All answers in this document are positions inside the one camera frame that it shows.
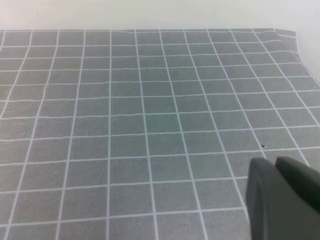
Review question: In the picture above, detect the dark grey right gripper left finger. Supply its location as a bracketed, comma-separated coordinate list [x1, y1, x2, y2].
[245, 156, 320, 240]

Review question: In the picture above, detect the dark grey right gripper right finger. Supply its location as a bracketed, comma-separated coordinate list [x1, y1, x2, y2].
[274, 156, 320, 213]

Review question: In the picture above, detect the grey white-checked tablecloth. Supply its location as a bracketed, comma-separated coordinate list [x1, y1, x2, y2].
[0, 27, 320, 240]

